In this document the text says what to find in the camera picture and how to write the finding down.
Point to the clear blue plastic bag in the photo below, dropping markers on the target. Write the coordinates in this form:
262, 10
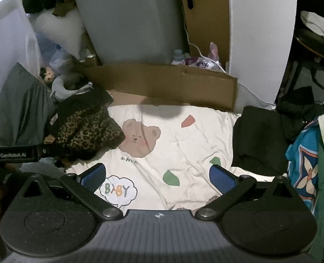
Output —
58, 60

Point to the pink plastic bag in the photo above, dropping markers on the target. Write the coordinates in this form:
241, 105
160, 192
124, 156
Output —
214, 50

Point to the dark grey pillow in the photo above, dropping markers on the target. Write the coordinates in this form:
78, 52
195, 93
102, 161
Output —
17, 106

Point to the blue patterned cloth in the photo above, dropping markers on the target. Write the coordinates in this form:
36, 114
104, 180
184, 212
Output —
298, 148

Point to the grey-blue hooded garment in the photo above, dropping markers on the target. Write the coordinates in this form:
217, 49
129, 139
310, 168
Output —
58, 86

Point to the white sheer curtain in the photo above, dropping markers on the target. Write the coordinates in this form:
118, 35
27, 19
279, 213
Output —
6, 41

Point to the white cloth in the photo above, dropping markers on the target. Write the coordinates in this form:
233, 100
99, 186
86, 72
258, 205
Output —
315, 23

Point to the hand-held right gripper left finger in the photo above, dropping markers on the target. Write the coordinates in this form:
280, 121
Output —
93, 176

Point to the white pillow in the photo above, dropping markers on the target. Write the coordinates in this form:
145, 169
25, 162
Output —
58, 30

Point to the black chair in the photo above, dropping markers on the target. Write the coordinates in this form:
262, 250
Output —
315, 43

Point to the black crumpled garment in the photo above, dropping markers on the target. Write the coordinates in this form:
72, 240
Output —
296, 104

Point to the leopard print garment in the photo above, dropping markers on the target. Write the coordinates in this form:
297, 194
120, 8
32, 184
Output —
88, 134

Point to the brown cardboard sheet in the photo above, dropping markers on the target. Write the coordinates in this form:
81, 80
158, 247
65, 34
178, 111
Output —
151, 82

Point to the purple and white packet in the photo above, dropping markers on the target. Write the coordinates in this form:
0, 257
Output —
201, 63

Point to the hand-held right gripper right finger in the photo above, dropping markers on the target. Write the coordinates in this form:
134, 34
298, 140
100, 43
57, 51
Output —
222, 177

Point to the plastic bottle with teal cap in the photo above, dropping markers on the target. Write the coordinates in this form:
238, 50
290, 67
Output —
178, 57

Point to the small plush toy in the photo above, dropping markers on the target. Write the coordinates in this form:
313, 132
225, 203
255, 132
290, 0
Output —
49, 74

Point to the white board panel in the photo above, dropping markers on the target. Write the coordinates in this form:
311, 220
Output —
260, 33

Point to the brown garment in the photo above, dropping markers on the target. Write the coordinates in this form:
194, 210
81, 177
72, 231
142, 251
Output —
63, 6

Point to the black folded garment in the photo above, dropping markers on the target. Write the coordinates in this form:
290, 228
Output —
257, 139

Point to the grey plastic storage bin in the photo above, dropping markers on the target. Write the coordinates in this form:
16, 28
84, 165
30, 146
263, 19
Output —
129, 24

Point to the white bear print bedsheet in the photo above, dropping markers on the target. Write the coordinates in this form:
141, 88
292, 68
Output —
178, 142

